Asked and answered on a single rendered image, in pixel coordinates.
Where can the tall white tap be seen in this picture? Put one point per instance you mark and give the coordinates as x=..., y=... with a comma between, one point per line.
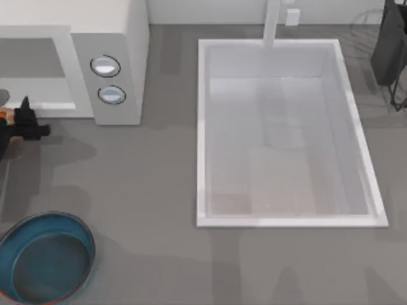
x=271, y=22

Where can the pale microwave door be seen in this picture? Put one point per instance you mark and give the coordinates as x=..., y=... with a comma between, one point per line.
x=63, y=35

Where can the black metal stand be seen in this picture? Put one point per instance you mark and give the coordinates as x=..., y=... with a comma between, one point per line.
x=388, y=47

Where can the small round microwave knob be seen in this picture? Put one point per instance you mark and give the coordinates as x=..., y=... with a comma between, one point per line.
x=111, y=94

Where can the pale microwave oven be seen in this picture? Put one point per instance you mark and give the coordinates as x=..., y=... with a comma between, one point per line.
x=133, y=63

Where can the white sink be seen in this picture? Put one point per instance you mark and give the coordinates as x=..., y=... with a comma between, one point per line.
x=203, y=133

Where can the large round microwave knob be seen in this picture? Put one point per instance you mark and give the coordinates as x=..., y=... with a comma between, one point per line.
x=105, y=66

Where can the white wall socket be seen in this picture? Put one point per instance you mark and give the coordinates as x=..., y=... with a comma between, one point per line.
x=292, y=17

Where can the blue bowl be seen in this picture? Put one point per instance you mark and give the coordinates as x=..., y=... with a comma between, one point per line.
x=19, y=241

